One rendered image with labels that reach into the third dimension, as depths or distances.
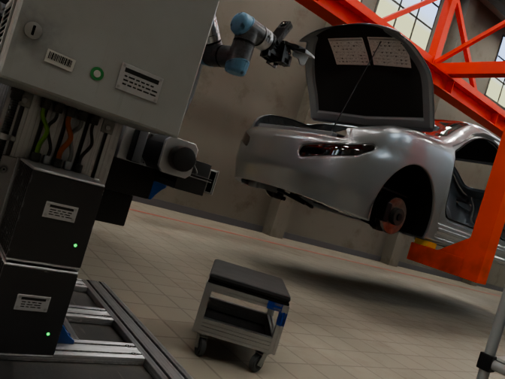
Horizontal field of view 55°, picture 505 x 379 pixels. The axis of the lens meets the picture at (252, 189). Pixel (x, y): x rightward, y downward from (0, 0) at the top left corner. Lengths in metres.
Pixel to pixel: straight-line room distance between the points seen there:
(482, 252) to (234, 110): 5.14
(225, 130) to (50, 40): 7.41
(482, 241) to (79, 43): 3.86
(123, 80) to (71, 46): 0.11
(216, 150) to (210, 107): 0.71
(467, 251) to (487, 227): 0.26
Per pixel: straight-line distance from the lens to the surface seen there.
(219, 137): 8.21
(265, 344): 2.05
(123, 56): 0.96
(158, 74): 0.98
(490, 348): 1.51
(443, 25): 8.50
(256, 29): 1.68
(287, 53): 1.81
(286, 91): 8.95
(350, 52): 5.01
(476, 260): 4.40
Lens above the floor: 0.71
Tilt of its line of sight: level
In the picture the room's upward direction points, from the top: 17 degrees clockwise
